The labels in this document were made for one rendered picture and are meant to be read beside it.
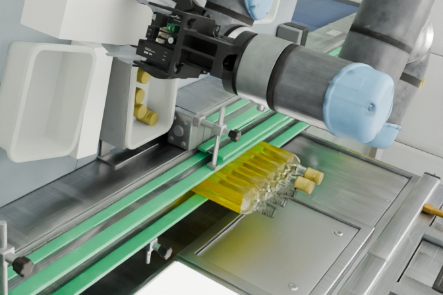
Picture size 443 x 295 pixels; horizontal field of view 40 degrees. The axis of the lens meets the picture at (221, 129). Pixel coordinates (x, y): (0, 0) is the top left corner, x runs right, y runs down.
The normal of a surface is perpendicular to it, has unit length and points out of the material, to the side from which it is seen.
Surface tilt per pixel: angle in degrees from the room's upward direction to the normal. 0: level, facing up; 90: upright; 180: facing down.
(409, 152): 90
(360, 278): 90
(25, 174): 0
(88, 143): 0
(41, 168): 0
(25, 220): 90
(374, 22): 97
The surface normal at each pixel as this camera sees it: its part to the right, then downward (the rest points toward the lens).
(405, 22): 0.25, 0.25
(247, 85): -0.55, 0.53
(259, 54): -0.30, -0.36
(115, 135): -0.52, 0.30
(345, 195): 0.13, -0.90
